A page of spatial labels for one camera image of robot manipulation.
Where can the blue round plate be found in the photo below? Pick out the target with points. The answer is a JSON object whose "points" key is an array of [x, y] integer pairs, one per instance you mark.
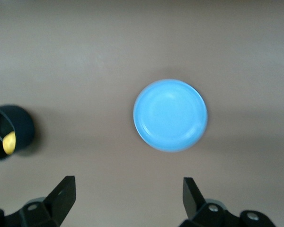
{"points": [[170, 116]]}

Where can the yellow potato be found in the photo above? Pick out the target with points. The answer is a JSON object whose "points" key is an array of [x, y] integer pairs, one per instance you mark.
{"points": [[9, 143]]}

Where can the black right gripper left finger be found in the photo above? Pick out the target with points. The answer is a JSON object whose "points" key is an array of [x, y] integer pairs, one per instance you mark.
{"points": [[59, 201]]}

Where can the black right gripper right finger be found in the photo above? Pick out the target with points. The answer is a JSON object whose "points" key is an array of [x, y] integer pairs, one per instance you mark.
{"points": [[196, 203]]}

